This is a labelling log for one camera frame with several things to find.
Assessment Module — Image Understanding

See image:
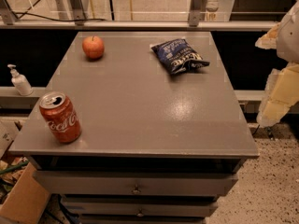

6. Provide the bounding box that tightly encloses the black cable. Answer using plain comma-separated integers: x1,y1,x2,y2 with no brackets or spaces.
12,11,108,22

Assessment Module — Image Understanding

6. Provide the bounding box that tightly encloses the middle grey drawer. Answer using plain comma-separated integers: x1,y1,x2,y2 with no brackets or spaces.
62,196,218,217

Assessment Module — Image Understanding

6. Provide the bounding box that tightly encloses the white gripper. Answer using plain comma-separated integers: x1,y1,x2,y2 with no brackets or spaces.
255,1,299,128

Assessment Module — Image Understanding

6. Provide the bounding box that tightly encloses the blue chip bag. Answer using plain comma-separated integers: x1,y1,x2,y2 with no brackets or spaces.
151,38,209,75

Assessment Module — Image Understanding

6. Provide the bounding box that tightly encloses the grey drawer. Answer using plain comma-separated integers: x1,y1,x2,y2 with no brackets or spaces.
62,196,218,217
34,171,237,197

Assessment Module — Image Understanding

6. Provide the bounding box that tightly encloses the cardboard box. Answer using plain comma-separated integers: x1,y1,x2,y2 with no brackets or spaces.
0,163,50,224

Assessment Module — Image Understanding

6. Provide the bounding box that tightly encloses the metal railing frame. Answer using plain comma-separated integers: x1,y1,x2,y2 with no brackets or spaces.
0,0,299,33

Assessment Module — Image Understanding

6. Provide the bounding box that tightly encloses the white pump dispenser bottle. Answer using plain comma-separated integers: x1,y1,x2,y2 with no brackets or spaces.
7,64,33,96

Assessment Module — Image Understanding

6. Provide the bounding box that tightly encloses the top grey drawer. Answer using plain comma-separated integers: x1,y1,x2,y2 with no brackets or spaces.
34,171,237,197

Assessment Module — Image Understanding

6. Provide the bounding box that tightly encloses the red apple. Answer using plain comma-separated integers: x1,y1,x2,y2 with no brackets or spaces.
82,36,105,59

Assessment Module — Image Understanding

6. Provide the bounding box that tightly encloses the grey drawer cabinet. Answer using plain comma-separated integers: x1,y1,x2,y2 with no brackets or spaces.
10,32,258,224

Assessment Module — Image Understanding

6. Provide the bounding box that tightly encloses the red Coca-Cola can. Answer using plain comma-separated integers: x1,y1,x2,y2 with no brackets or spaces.
39,91,81,144

